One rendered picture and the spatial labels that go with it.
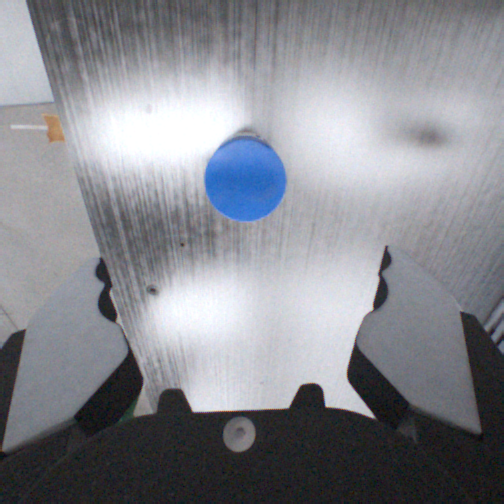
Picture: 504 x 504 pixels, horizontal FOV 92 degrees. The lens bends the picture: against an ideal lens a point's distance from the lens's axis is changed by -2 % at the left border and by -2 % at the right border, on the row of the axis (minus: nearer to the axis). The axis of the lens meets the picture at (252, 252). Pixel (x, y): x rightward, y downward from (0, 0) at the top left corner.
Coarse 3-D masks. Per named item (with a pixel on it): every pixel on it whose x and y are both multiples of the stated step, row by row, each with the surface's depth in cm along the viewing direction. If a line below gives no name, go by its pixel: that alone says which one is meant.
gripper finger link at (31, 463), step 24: (24, 336) 7; (0, 360) 6; (0, 384) 6; (0, 408) 5; (0, 432) 5; (72, 432) 5; (0, 456) 5; (24, 456) 5; (48, 456) 5; (0, 480) 4; (24, 480) 4
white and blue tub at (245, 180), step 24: (240, 144) 20; (264, 144) 20; (216, 168) 20; (240, 168) 20; (264, 168) 21; (216, 192) 21; (240, 192) 21; (264, 192) 22; (240, 216) 23; (264, 216) 23
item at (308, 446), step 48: (144, 432) 5; (192, 432) 5; (240, 432) 5; (288, 432) 4; (336, 432) 4; (384, 432) 4; (48, 480) 4; (96, 480) 4; (144, 480) 4; (192, 480) 4; (240, 480) 4; (288, 480) 4; (336, 480) 4; (384, 480) 4; (432, 480) 4
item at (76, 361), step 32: (64, 288) 9; (96, 288) 9; (32, 320) 8; (64, 320) 8; (96, 320) 8; (32, 352) 7; (64, 352) 7; (96, 352) 7; (128, 352) 7; (32, 384) 6; (64, 384) 6; (96, 384) 6; (128, 384) 7; (32, 416) 5; (64, 416) 5; (96, 416) 6
